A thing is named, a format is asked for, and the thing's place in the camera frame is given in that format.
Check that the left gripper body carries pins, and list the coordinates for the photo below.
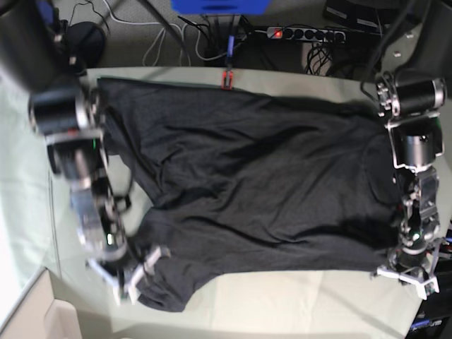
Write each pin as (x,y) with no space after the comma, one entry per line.
(413,269)

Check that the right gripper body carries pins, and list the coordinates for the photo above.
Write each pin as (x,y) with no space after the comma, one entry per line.
(126,276)

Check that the black t-shirt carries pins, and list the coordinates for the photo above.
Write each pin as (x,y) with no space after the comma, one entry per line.
(241,182)

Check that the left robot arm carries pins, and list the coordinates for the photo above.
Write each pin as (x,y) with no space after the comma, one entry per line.
(410,97)

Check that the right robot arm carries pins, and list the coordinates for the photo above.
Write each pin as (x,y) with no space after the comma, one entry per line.
(70,116)

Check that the black equipment box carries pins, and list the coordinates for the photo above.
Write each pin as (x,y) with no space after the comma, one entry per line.
(433,319)

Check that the cardboard box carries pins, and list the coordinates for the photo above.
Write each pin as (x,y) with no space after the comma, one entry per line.
(39,314)

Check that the middle red black clamp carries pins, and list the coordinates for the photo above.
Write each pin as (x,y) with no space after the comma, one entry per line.
(227,80)

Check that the black round bag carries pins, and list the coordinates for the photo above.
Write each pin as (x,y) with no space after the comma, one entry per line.
(86,42)

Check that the black power strip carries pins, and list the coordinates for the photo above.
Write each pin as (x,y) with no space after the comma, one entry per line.
(311,35)

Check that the blue box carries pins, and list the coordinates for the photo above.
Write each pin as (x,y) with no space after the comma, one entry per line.
(191,7)

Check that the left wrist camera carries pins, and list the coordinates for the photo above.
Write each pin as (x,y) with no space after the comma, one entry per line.
(427,287)

